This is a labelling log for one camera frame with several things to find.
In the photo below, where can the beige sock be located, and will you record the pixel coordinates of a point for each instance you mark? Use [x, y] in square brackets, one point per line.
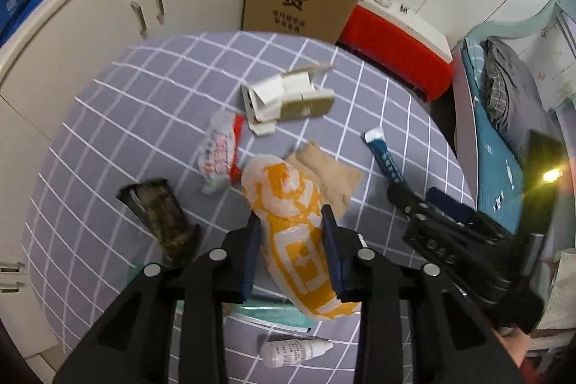
[324, 168]

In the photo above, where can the cream low cabinet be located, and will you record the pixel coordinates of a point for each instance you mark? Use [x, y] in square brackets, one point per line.
[90, 28]

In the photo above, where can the teal fish print bedsheet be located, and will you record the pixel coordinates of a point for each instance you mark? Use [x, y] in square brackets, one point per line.
[495, 168]

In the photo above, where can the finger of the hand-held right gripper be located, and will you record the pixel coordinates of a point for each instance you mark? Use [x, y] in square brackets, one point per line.
[450, 206]
[409, 204]

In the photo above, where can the table with purple checkered cloth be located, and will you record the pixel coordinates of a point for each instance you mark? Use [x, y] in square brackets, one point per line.
[135, 118]

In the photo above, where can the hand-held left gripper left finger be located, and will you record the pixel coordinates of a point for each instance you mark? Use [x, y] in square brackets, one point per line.
[252, 262]

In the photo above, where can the red bench with white top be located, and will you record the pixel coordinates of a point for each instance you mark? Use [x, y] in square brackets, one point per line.
[396, 51]

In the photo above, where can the teal bunk bed frame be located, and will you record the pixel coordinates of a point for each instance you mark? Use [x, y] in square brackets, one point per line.
[463, 118]

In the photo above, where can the blue white tube wrapper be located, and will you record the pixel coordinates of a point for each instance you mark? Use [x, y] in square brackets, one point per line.
[382, 152]

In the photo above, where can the cream long sleeve shirt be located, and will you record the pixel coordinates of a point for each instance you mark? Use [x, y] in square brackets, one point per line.
[562, 294]

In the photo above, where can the dark foil wrapper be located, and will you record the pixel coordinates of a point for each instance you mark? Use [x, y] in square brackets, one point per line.
[157, 208]

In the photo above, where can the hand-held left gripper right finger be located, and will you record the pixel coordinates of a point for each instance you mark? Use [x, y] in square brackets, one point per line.
[332, 253]

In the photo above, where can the yellow white plastic bag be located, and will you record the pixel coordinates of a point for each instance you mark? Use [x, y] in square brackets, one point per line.
[288, 204]

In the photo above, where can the red white snack wrapper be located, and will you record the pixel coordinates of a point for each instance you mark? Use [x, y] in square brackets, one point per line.
[218, 145]

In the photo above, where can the small white dropper bottle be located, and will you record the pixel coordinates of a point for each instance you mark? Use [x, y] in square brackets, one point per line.
[288, 352]

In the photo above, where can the person's right hand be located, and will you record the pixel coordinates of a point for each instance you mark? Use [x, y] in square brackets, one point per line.
[513, 348]

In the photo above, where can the grey duvet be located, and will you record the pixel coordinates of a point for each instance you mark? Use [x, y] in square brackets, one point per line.
[517, 96]

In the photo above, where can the white cardboard packaging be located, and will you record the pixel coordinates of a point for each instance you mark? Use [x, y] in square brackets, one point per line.
[274, 96]

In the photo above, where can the teal white packet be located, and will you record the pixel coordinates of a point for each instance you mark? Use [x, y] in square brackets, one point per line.
[270, 314]

